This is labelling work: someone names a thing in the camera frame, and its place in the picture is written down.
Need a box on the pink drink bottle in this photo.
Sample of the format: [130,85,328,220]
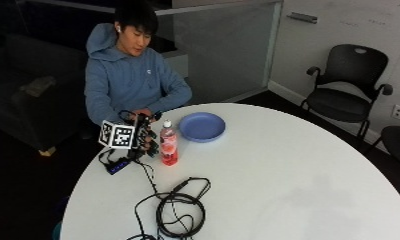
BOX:
[159,119,180,167]

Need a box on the white marker cube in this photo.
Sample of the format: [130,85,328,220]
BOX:
[98,119,138,150]

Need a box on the black hub device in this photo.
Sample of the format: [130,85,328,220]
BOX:
[104,158,132,176]

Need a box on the blue plate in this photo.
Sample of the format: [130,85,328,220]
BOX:
[178,111,227,144]

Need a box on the the person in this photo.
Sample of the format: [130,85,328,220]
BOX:
[83,2,194,126]

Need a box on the dark sofa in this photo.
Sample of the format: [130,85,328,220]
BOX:
[0,33,91,153]

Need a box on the black office chair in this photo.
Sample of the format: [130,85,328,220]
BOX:
[300,43,395,141]

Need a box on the dark round chair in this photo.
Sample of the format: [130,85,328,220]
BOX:
[371,124,400,171]

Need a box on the coiled black cable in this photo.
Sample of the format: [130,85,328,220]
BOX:
[124,159,212,240]

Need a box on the grey door handle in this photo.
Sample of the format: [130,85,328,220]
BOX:
[285,11,320,25]

